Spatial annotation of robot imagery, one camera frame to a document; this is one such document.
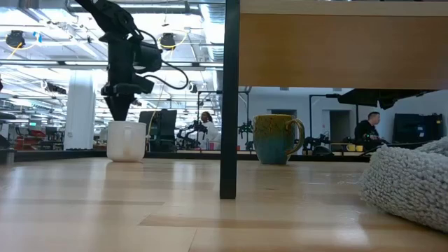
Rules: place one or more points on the person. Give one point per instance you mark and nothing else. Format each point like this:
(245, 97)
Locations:
(365, 131)
(211, 133)

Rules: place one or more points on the black wall screen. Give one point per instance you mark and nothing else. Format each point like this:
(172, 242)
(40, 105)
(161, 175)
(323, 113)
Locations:
(416, 127)

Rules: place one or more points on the black background monitor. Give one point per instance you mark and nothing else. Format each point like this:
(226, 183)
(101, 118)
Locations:
(164, 126)

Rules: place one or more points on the white ceramic mug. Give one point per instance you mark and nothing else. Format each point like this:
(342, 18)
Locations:
(134, 143)

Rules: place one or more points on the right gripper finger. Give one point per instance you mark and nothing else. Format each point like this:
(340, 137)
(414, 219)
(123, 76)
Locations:
(386, 102)
(364, 97)

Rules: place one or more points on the ceiling light strip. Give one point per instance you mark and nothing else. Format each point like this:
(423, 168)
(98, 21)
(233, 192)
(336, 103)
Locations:
(52, 63)

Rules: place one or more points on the black shelf leg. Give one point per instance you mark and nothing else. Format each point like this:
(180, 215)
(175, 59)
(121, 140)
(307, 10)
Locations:
(229, 105)

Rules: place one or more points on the background black robot arm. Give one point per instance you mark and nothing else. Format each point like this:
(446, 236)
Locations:
(309, 141)
(190, 134)
(246, 131)

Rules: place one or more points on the yellow background cups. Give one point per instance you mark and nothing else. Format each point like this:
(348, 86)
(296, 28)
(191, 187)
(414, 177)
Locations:
(351, 148)

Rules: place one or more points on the olive green glazed mug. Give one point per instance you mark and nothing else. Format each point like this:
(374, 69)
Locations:
(271, 140)

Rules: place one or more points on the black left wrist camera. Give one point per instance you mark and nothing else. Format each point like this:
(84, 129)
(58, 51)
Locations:
(148, 56)

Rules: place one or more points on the black background frame stand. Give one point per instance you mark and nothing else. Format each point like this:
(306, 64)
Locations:
(310, 115)
(198, 105)

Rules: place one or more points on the grey terry cloth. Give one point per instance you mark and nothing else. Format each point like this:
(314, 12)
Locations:
(409, 185)

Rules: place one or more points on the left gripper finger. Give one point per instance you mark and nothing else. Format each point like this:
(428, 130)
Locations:
(119, 106)

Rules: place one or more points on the black aluminium table frame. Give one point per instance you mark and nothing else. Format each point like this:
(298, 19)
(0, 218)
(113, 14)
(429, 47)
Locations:
(192, 155)

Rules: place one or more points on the wooden shelf board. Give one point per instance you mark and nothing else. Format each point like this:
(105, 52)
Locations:
(332, 49)

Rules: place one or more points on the red storage bins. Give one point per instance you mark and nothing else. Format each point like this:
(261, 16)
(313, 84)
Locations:
(35, 133)

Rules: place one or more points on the white pillar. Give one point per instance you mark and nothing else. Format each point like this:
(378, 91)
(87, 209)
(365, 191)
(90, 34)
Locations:
(80, 112)

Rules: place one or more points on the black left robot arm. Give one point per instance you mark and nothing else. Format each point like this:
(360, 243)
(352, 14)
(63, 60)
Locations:
(105, 14)

